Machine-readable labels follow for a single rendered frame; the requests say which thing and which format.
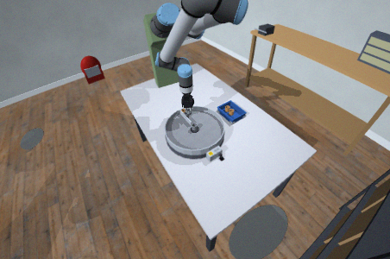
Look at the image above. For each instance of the grey round turntable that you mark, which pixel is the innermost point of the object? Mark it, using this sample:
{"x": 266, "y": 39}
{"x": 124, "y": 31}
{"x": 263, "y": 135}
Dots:
{"x": 206, "y": 141}

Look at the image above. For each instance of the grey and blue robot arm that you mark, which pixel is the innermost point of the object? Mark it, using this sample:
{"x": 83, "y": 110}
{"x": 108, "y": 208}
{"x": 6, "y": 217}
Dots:
{"x": 184, "y": 25}

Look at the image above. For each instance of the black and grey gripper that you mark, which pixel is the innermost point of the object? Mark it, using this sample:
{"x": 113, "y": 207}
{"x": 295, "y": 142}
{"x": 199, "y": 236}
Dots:
{"x": 187, "y": 103}

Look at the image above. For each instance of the blue crate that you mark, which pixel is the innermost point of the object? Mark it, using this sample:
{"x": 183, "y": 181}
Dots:
{"x": 238, "y": 112}

